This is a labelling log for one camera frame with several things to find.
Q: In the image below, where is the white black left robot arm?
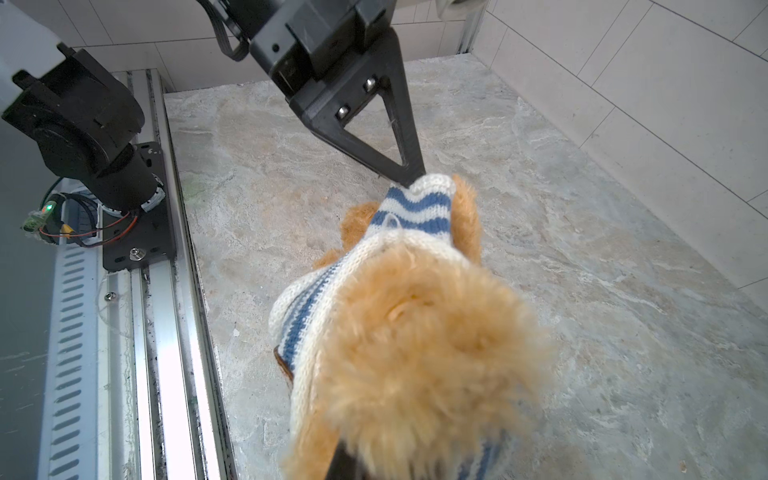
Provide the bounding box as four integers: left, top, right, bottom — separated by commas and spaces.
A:
1, 1, 425, 212

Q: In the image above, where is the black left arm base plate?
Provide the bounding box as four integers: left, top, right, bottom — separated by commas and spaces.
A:
102, 141, 177, 272

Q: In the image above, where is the tan plush teddy bear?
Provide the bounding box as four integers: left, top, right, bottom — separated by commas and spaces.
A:
281, 173, 550, 480

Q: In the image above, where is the blue white striped knit sweater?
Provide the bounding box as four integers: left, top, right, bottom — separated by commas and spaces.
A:
268, 173, 511, 480

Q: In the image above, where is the aluminium left corner post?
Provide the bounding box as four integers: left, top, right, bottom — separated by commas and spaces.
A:
457, 2, 487, 54

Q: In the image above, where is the left green circuit board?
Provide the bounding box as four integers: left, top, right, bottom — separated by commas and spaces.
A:
21, 200, 63, 236

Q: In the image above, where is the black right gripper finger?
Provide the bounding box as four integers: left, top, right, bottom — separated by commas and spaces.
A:
324, 441, 366, 480

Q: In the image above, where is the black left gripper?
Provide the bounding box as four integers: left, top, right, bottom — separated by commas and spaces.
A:
198, 0, 426, 186

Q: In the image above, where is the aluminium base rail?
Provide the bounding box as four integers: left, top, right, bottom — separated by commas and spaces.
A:
104, 69, 237, 479

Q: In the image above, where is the white ventilation grille strip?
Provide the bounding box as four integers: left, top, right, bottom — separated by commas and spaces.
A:
38, 245, 98, 479

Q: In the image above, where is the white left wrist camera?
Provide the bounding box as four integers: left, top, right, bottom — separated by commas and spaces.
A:
435, 0, 487, 21

